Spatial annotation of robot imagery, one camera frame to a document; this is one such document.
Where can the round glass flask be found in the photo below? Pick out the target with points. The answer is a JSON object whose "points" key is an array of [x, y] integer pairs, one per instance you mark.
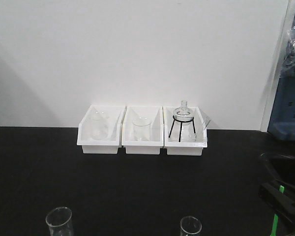
{"points": [[183, 113]]}

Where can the right white plastic bin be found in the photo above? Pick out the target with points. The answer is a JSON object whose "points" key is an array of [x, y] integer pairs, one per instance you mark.
{"points": [[180, 148]]}

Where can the black wire tripod stand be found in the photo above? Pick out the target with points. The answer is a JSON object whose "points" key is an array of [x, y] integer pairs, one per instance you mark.
{"points": [[182, 129]]}

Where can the front right glass beaker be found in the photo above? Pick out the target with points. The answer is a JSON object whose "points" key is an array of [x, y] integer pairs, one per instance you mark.
{"points": [[190, 226]]}

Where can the middle white plastic bin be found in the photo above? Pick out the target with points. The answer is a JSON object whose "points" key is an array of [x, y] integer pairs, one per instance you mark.
{"points": [[155, 114]]}

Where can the black sink basin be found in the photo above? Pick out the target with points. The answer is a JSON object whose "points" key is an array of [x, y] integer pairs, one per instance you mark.
{"points": [[281, 167]]}

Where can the green plastic spoon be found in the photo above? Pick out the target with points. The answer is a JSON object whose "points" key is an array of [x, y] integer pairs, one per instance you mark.
{"points": [[275, 219]]}

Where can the front left glass beaker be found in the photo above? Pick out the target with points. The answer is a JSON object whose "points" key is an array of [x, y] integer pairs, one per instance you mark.
{"points": [[59, 222]]}

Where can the left white plastic bin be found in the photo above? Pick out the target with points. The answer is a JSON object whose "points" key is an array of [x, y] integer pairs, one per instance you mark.
{"points": [[112, 143]]}

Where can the glass funnel in right bin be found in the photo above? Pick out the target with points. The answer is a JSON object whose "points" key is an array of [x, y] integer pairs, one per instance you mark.
{"points": [[201, 122]]}

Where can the glass beaker in bin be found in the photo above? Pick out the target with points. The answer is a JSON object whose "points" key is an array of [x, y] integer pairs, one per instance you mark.
{"points": [[99, 127], [141, 129]]}

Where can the glass beaker in middle bin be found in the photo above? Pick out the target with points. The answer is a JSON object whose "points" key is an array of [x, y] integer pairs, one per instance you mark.
{"points": [[141, 129]]}

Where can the white plastic bin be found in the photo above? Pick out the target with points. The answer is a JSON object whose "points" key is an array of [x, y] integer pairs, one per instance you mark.
{"points": [[112, 143], [155, 114], [180, 148]]}

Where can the glass beaker in left bin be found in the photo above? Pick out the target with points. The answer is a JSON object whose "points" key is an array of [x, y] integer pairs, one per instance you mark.
{"points": [[99, 127]]}

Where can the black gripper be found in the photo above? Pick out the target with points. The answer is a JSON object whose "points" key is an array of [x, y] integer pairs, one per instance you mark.
{"points": [[280, 197]]}

